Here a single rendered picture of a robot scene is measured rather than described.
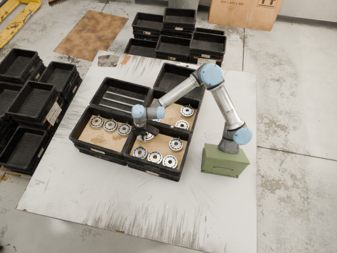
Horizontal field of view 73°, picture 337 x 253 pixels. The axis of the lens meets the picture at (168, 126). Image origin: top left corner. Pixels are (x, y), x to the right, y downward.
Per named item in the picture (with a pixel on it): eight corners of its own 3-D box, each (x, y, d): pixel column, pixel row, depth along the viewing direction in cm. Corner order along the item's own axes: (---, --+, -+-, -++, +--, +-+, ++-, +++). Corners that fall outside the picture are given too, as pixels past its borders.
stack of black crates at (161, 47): (189, 60, 305) (192, 38, 276) (186, 76, 290) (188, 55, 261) (160, 55, 309) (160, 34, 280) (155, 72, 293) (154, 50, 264)
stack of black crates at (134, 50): (160, 55, 309) (160, 41, 289) (155, 71, 293) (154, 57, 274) (132, 51, 312) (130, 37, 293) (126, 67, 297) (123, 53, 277)
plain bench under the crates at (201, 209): (236, 114, 278) (256, 73, 218) (229, 263, 197) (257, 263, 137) (112, 93, 292) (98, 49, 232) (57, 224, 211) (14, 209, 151)
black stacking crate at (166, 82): (207, 82, 197) (209, 73, 187) (199, 109, 182) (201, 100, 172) (164, 72, 202) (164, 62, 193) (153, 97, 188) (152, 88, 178)
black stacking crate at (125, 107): (152, 97, 187) (152, 88, 178) (139, 126, 173) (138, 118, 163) (109, 86, 193) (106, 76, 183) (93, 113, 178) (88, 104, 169)
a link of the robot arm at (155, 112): (163, 103, 142) (146, 105, 141) (164, 107, 131) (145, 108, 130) (164, 116, 144) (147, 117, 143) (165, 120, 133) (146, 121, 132)
